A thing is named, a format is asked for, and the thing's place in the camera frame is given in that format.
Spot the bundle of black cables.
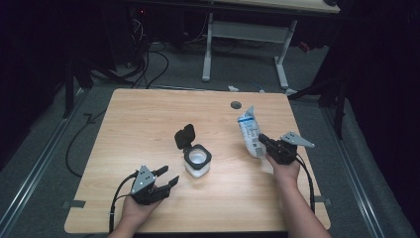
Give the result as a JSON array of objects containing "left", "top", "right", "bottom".
[{"left": 130, "top": 18, "right": 170, "bottom": 90}]

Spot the white printed bag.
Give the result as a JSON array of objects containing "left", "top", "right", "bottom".
[{"left": 237, "top": 105, "right": 275, "bottom": 176}]

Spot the person's right hand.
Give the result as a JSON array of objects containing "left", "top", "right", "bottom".
[{"left": 265, "top": 153, "right": 302, "bottom": 186}]

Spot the black floor cable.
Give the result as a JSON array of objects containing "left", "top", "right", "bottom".
[{"left": 64, "top": 111, "right": 107, "bottom": 179}]

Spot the grey tape strip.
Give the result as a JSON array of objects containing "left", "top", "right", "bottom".
[
  {"left": 61, "top": 199, "right": 87, "bottom": 210},
  {"left": 313, "top": 195, "right": 333, "bottom": 206}
]

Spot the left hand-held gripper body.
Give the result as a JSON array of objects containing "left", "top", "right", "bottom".
[{"left": 130, "top": 164, "right": 172, "bottom": 206}]

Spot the person's left hand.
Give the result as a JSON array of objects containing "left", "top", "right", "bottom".
[{"left": 119, "top": 193, "right": 164, "bottom": 230}]

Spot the glass jar with black lid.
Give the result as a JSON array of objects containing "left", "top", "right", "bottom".
[{"left": 173, "top": 123, "right": 213, "bottom": 179}]

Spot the hand-held gripper cable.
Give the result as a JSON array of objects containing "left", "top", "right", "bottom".
[
  {"left": 294, "top": 154, "right": 317, "bottom": 214},
  {"left": 108, "top": 171, "right": 139, "bottom": 234}
]

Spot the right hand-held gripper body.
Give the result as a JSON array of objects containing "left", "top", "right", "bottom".
[{"left": 264, "top": 131, "right": 316, "bottom": 166}]

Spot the black stand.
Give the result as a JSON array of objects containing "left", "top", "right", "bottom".
[
  {"left": 61, "top": 59, "right": 95, "bottom": 119},
  {"left": 286, "top": 73, "right": 348, "bottom": 141}
]

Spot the metal floor rail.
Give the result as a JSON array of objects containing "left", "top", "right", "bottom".
[
  {"left": 321, "top": 105, "right": 386, "bottom": 238},
  {"left": 0, "top": 87, "right": 87, "bottom": 236}
]

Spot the left hand-held gripper cable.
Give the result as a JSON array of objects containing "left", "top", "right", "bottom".
[{"left": 108, "top": 171, "right": 139, "bottom": 234}]

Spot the right hand-held gripper cable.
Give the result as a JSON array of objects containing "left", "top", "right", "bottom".
[{"left": 294, "top": 154, "right": 317, "bottom": 214}]

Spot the white-framed desk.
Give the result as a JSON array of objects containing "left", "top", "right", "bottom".
[{"left": 201, "top": 0, "right": 342, "bottom": 92}]

